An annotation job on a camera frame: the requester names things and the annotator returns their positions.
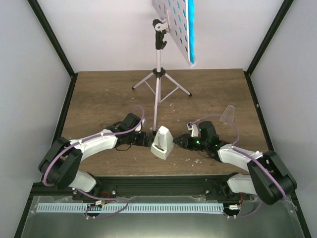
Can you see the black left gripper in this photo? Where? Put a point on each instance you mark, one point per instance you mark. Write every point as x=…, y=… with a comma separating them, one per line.
x=141, y=142

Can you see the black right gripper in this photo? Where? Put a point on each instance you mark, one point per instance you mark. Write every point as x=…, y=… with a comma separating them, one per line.
x=185, y=141

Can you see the white metronome body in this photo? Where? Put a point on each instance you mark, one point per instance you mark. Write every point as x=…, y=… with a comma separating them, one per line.
x=163, y=143

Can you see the clear plastic metronome cover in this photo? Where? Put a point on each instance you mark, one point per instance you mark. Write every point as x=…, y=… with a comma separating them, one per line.
x=227, y=116

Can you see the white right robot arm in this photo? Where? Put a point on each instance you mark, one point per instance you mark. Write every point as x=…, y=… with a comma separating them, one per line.
x=268, y=177

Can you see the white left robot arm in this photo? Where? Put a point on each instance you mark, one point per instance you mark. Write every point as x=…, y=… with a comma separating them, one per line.
x=60, y=166

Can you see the white perforated stand tray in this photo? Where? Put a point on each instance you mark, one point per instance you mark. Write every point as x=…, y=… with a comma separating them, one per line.
x=175, y=13

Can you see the blue sheet music folder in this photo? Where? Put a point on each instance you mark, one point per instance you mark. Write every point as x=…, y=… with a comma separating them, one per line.
x=191, y=33

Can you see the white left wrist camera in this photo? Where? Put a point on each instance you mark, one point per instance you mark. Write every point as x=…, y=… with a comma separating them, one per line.
x=140, y=126

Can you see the black front mounting rail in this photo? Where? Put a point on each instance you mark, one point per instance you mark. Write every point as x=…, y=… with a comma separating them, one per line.
x=211, y=187

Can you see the light blue slotted cable duct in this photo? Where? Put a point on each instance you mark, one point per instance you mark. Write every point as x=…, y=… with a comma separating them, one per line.
x=202, y=208

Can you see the black left table rail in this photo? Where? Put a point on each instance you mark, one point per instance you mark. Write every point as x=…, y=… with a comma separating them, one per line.
x=65, y=108

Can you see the black right corner post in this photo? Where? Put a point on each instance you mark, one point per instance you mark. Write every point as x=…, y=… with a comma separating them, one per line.
x=285, y=6

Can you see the black corner post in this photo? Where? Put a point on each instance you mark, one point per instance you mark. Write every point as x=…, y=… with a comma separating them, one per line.
x=40, y=15
x=285, y=6

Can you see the black left corner post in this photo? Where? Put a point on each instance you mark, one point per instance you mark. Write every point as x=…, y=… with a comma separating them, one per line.
x=40, y=15

